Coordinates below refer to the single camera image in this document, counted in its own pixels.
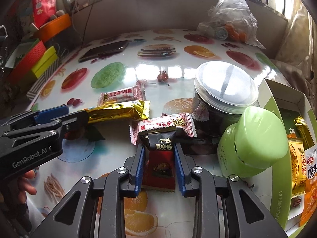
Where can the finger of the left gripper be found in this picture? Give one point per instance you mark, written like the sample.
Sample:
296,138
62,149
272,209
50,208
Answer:
70,122
45,116

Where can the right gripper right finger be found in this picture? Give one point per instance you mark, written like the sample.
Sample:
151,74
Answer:
243,213

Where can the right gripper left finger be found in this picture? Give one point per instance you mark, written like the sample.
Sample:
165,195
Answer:
96,206

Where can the gold snack bar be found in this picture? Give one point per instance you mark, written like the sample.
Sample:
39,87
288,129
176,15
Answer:
134,110

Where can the red black candy packet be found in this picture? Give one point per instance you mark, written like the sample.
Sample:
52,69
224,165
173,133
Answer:
159,171

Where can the orange silver snack pouch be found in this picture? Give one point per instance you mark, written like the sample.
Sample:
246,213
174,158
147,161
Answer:
310,188

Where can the clear jar with dark snacks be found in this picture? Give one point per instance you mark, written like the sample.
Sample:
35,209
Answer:
222,91

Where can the person left hand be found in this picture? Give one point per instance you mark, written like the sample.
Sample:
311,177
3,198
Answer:
24,186

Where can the striped black white box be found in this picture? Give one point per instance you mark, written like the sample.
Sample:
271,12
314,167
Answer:
36,87

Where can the red open gift box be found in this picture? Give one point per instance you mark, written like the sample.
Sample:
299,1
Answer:
34,54

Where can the green white cardboard tray box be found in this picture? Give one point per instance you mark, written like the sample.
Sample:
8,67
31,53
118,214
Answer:
287,103

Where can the pink white nougat candy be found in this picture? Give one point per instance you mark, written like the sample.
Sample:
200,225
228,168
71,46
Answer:
133,93
166,123

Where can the yellow green box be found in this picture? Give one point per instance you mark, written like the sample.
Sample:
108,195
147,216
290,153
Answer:
48,64

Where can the black smartphone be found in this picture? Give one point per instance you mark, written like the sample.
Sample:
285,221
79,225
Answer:
108,49

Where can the light green plastic jar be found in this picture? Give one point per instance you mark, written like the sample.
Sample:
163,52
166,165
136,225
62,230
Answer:
252,145

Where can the orange tin box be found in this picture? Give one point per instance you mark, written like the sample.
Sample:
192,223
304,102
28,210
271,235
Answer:
53,28

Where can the yellow peanut candy packet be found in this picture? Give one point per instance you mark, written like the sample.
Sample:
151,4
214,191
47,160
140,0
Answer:
298,166

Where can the fruit print tablecloth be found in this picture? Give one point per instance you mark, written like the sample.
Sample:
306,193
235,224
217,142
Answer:
165,64

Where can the small gold candy packet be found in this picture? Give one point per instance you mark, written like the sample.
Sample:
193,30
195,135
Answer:
304,132

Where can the red paper bag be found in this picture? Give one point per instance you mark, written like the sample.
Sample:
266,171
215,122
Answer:
42,11

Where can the floral beige curtain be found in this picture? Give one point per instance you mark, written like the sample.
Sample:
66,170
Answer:
296,58

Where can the clear plastic bag of items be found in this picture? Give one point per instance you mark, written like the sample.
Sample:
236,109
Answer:
231,20

